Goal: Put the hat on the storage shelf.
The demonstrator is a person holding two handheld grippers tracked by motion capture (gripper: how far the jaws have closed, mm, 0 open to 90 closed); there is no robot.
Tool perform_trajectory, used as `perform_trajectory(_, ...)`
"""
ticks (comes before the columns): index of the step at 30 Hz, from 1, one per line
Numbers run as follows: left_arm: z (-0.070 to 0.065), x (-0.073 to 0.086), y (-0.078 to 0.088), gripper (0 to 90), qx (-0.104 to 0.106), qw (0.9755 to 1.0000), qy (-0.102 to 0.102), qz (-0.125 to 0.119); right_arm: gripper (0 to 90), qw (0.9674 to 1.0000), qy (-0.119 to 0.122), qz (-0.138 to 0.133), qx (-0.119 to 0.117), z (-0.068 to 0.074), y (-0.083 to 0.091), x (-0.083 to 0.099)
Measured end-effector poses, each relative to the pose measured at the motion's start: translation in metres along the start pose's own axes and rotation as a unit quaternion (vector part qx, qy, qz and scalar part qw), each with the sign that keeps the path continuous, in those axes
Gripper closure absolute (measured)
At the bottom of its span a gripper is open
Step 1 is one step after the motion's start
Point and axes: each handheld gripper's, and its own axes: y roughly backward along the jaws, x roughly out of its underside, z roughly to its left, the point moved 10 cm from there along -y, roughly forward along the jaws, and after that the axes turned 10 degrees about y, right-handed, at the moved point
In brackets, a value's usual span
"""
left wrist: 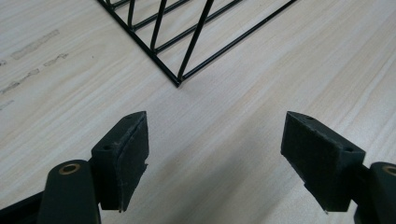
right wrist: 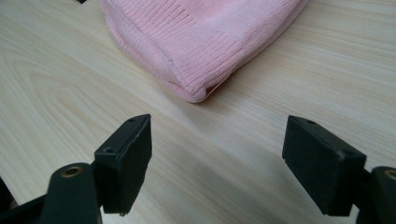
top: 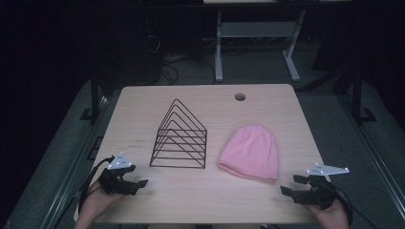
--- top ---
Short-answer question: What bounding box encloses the aluminium floor rail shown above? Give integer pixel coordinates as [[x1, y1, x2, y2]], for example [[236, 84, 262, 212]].
[[39, 94, 111, 229], [337, 94, 405, 221]]

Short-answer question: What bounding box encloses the person's right hand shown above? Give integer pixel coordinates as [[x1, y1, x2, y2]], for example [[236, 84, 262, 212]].
[[305, 198, 351, 229]]

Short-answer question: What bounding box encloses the black metal stand post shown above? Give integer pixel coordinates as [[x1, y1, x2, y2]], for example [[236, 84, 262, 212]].
[[350, 65, 378, 126], [79, 61, 102, 122]]

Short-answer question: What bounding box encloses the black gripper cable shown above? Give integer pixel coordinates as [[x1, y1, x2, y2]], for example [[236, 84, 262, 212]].
[[77, 155, 116, 212], [328, 181, 380, 229]]

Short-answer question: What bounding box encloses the pink knitted beanie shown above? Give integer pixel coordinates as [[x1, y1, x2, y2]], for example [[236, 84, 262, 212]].
[[217, 123, 280, 183]]

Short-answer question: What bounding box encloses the person's left hand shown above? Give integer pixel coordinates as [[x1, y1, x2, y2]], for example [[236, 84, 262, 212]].
[[79, 179, 125, 223]]

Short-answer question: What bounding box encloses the tangle of floor cables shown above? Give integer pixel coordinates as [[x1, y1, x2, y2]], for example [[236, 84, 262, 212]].
[[144, 32, 218, 86]]

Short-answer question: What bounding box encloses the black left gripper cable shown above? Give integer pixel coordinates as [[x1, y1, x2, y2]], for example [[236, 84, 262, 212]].
[[77, 155, 116, 212]]

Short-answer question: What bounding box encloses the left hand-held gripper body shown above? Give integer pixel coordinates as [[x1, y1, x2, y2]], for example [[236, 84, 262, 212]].
[[97, 152, 140, 196]]

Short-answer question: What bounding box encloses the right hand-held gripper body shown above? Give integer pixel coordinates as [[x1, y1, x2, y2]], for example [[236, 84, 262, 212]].
[[291, 162, 351, 210]]

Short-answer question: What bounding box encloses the white metal table frame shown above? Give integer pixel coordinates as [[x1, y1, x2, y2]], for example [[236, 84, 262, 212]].
[[214, 9, 308, 83]]

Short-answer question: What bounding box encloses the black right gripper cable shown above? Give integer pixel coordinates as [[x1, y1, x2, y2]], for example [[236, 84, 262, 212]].
[[328, 181, 380, 229]]

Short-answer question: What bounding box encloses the black wire file rack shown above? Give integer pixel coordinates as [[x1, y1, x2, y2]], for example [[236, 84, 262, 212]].
[[149, 98, 208, 170]]

